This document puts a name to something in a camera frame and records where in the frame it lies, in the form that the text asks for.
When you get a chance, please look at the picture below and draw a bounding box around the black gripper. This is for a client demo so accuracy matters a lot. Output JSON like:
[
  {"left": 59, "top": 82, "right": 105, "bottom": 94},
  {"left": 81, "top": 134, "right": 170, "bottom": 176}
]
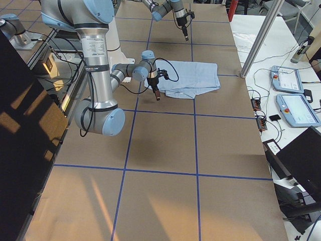
[
  {"left": 147, "top": 77, "right": 161, "bottom": 101},
  {"left": 176, "top": 16, "right": 189, "bottom": 41}
]

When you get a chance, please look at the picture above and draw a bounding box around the light blue button shirt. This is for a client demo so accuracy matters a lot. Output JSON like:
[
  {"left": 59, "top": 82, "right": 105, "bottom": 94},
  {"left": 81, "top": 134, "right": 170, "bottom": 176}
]
[{"left": 155, "top": 60, "right": 221, "bottom": 99}]

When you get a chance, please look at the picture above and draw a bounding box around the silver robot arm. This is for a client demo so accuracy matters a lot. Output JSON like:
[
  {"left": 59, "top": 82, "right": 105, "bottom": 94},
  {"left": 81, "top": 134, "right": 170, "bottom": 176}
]
[
  {"left": 141, "top": 0, "right": 194, "bottom": 41},
  {"left": 41, "top": 1, "right": 160, "bottom": 137}
]

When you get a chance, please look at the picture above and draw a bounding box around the white central mounting column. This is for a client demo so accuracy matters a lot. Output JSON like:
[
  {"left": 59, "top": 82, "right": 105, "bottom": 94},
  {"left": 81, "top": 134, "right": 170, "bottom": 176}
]
[{"left": 106, "top": 18, "right": 135, "bottom": 67}]

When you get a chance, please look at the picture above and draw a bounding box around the red cylinder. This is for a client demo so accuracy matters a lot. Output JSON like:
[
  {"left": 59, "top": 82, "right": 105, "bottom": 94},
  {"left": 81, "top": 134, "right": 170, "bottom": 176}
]
[{"left": 228, "top": 0, "right": 238, "bottom": 22}]

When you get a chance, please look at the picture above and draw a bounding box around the clear plastic bag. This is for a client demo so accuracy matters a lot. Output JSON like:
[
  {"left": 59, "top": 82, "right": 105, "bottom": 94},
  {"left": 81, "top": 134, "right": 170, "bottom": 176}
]
[{"left": 232, "top": 31, "right": 257, "bottom": 53}]

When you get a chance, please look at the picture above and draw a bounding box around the black orange adapter box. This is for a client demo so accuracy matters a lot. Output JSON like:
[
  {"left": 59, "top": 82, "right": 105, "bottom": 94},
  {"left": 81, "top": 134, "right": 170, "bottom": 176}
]
[{"left": 251, "top": 98, "right": 262, "bottom": 111}]

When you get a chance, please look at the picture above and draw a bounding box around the upper blue teach pendant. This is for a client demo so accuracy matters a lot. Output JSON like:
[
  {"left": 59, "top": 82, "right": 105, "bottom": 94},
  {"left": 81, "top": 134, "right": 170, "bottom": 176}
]
[{"left": 270, "top": 65, "right": 304, "bottom": 94}]

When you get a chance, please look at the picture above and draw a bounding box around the blue teach pendant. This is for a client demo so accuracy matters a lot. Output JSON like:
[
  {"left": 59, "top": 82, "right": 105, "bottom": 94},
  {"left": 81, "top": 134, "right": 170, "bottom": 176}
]
[
  {"left": 270, "top": 65, "right": 304, "bottom": 94},
  {"left": 275, "top": 93, "right": 320, "bottom": 128}
]

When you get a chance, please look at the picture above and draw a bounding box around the small black box with label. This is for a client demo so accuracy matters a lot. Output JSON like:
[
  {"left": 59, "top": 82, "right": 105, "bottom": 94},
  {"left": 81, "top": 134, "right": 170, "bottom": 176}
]
[{"left": 262, "top": 139, "right": 281, "bottom": 155}]

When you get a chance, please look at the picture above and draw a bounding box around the lower blue teach pendant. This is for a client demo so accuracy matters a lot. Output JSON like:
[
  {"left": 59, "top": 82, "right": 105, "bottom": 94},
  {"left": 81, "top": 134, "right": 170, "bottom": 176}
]
[{"left": 275, "top": 93, "right": 320, "bottom": 128}]

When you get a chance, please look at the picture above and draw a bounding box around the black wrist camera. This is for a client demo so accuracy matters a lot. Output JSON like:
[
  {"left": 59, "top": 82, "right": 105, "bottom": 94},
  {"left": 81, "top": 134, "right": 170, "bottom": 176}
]
[
  {"left": 157, "top": 69, "right": 169, "bottom": 80},
  {"left": 187, "top": 11, "right": 195, "bottom": 20}
]

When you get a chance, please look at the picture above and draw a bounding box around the aluminium frame post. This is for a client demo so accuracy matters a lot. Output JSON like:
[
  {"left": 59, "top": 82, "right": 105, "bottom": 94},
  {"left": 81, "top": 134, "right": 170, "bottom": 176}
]
[{"left": 240, "top": 0, "right": 284, "bottom": 78}]

